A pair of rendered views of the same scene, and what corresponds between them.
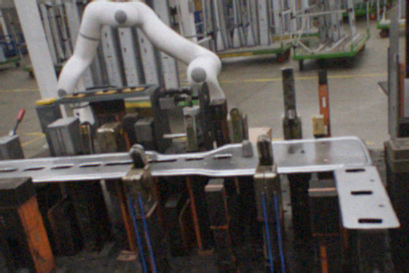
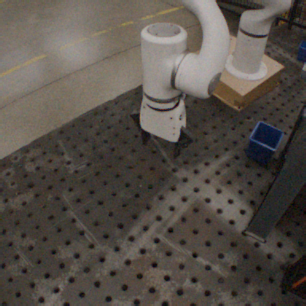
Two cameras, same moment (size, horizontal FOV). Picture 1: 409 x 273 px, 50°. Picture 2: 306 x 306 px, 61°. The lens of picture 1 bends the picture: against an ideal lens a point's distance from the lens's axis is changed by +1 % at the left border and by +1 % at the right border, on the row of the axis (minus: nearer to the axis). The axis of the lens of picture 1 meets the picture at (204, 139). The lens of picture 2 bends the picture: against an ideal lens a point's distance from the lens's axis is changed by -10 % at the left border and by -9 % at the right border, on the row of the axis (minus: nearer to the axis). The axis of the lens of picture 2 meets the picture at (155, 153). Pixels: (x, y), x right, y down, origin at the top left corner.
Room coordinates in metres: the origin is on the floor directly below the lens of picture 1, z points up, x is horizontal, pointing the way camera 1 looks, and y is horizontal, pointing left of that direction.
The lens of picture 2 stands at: (1.89, 1.02, 1.44)
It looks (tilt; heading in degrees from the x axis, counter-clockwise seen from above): 49 degrees down; 289
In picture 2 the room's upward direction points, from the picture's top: straight up
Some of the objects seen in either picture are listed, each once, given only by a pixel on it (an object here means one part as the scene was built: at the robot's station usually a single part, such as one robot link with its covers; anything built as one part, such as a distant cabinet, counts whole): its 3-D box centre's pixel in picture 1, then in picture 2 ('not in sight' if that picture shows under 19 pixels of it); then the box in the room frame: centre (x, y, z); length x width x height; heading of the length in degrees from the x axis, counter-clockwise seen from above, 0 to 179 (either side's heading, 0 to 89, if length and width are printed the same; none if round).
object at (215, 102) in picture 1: (225, 158); not in sight; (1.42, -0.06, 0.91); 0.07 x 0.05 x 0.42; 165
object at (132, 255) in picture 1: (126, 207); not in sight; (1.29, 0.29, 0.84); 0.17 x 0.06 x 0.29; 165
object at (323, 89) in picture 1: (327, 148); not in sight; (1.27, -0.38, 0.95); 0.03 x 0.01 x 0.50; 75
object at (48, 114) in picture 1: (61, 155); (285, 185); (1.72, 0.60, 0.92); 0.08 x 0.08 x 0.44; 75
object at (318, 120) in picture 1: (321, 171); not in sight; (1.25, -0.35, 0.88); 0.04 x 0.04 x 0.36; 75
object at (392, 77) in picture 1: (392, 85); not in sight; (1.07, -0.49, 1.17); 0.12 x 0.01 x 0.34; 165
